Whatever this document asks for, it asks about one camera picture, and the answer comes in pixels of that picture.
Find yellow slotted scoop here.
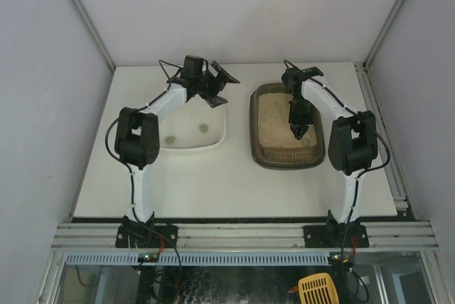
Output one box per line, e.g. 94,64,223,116
297,273,339,304

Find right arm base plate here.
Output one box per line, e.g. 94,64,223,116
303,225,370,249

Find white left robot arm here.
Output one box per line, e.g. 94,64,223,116
105,55,240,227

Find aluminium frame rail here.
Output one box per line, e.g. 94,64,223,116
51,222,438,251

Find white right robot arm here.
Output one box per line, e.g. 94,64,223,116
282,59,391,229

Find grey slotted cable duct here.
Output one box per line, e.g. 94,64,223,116
66,251,330,266

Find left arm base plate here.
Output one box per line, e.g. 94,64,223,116
115,225,178,249

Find white plastic tub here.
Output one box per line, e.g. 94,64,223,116
159,97,227,152

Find brown litter box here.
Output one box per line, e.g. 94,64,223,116
250,82,326,170

